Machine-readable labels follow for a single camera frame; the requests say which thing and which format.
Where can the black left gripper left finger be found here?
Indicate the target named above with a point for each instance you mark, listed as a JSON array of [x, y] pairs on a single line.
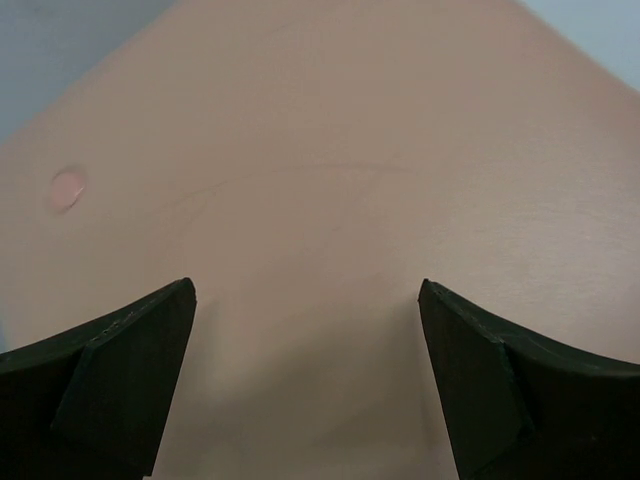
[[93, 401]]

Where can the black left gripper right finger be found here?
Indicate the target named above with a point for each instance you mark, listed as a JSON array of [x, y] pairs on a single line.
[[519, 405]]

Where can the pink suitcase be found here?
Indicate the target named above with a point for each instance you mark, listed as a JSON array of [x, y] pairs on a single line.
[[308, 164]]

